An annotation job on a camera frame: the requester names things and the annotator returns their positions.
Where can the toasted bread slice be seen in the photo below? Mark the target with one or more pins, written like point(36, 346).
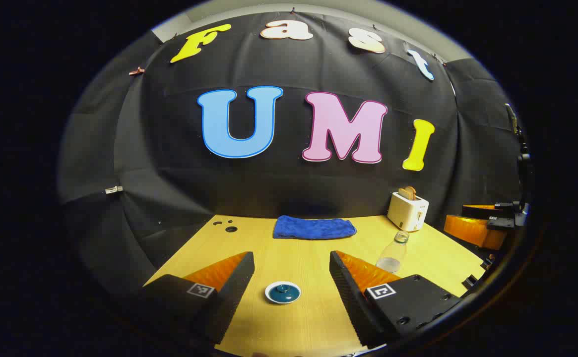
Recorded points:
point(407, 193)

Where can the black backdrop cloth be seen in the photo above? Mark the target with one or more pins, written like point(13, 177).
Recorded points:
point(169, 148)

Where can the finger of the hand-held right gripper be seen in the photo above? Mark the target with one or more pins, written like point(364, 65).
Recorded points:
point(472, 232)
point(482, 210)

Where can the orange cloth clip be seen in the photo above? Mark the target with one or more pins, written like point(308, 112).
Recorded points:
point(137, 71)

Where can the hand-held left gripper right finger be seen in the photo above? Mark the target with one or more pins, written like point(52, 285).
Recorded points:
point(351, 302)

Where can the white toaster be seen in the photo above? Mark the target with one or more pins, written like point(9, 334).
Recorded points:
point(407, 213)

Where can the blue towel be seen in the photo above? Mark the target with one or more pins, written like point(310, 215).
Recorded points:
point(313, 228)

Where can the clear plastic water bottle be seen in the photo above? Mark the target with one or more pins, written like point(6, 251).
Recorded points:
point(393, 258)

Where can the white cloth clip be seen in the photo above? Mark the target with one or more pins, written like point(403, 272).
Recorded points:
point(113, 189)

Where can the teal teacup lid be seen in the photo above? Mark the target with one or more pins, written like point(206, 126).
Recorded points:
point(283, 293)

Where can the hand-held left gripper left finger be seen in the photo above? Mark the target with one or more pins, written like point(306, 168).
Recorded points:
point(234, 292)

